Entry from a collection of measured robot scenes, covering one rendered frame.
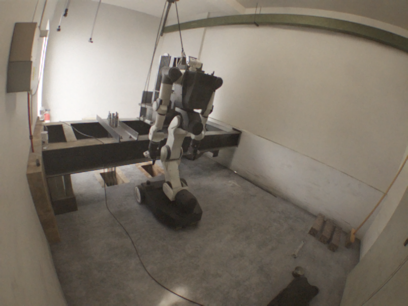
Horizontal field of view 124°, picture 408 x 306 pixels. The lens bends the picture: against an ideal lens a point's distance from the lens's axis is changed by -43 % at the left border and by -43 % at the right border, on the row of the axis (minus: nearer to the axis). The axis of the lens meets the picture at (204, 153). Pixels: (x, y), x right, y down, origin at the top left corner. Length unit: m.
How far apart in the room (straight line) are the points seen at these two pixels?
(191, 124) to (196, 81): 0.33
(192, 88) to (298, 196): 2.12
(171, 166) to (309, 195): 1.92
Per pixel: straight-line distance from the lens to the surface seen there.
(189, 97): 1.40
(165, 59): 2.71
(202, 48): 4.01
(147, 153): 1.65
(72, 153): 1.78
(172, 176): 1.80
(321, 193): 2.75
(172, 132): 1.62
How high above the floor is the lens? 1.27
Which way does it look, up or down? 20 degrees down
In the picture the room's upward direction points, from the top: 12 degrees clockwise
